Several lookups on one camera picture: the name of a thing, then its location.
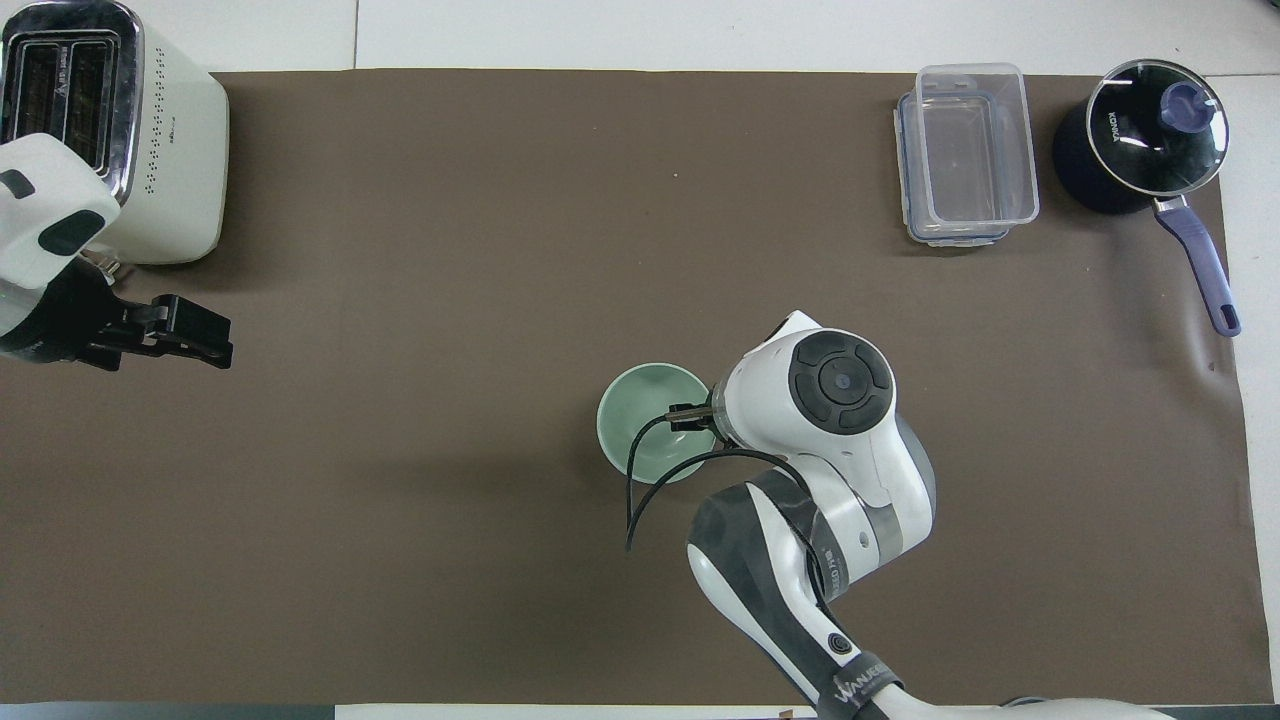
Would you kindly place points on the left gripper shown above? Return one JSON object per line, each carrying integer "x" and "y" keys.
{"x": 55, "y": 320}

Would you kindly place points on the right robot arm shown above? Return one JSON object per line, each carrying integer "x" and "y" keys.
{"x": 840, "y": 470}

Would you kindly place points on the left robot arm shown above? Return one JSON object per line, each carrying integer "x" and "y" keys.
{"x": 50, "y": 195}

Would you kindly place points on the green bowl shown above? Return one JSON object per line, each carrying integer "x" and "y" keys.
{"x": 640, "y": 405}

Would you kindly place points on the white toaster with chrome top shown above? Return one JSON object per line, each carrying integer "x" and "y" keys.
{"x": 175, "y": 150}

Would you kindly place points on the clear container lid blue seal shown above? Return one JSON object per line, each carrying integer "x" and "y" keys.
{"x": 908, "y": 180}

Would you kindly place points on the clear plastic container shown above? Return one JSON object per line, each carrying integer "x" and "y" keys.
{"x": 975, "y": 150}

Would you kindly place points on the glass pot lid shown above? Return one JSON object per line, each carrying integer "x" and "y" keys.
{"x": 1140, "y": 150}

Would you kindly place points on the dark blue saucepan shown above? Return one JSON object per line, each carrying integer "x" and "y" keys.
{"x": 1195, "y": 250}

